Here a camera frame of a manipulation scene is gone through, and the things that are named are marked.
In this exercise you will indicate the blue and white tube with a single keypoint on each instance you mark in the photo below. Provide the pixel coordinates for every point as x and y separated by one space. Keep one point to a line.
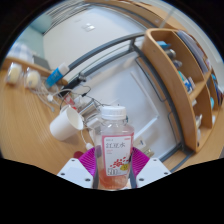
55 76

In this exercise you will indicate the wooden shelf unit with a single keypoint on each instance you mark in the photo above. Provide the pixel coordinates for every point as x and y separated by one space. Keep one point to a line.
156 86

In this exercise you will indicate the clear pink drink bottle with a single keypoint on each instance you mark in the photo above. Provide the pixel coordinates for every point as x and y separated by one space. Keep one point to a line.
114 146

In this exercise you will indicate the round wrapped bun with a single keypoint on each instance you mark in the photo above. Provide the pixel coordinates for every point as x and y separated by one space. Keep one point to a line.
14 74
32 79

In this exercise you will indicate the teal bed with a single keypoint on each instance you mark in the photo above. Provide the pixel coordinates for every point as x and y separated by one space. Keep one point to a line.
31 41

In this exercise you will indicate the white paper cup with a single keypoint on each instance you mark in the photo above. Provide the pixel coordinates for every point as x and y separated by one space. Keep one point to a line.
63 126

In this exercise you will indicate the stainless steel cup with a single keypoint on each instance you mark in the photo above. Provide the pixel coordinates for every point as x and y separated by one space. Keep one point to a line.
88 108

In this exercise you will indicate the grey metal desk frame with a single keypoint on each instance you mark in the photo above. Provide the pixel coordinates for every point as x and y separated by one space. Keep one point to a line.
132 42

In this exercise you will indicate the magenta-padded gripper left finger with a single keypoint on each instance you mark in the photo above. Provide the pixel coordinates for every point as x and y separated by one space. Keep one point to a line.
75 171

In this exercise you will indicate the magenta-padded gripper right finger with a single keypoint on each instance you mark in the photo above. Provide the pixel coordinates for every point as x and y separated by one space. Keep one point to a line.
151 171

